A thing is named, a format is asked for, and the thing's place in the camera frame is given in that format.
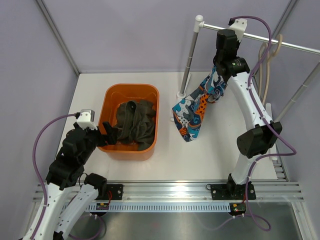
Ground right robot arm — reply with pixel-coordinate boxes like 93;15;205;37
210;29;283;200

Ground wooden hanger of green shorts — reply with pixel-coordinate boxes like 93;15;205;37
258;34;283;105

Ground patterned blue orange shorts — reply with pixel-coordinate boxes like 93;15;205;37
172;65;227;142

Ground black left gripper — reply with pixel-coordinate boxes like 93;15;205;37
74;121;118;164

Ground aluminium rail with cable duct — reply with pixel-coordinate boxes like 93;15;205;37
85;181;304;214

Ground white metal clothes rack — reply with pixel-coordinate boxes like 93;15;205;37
175;14;320;162

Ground orange plastic basket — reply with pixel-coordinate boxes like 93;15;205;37
98;83;160;161

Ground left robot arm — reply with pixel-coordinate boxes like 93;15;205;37
24;120;113;240

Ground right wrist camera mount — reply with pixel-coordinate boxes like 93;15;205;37
228;18;248;43

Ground olive green shorts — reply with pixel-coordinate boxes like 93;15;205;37
114;99;157;151

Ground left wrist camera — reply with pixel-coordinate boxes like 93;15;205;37
76;109;98;131

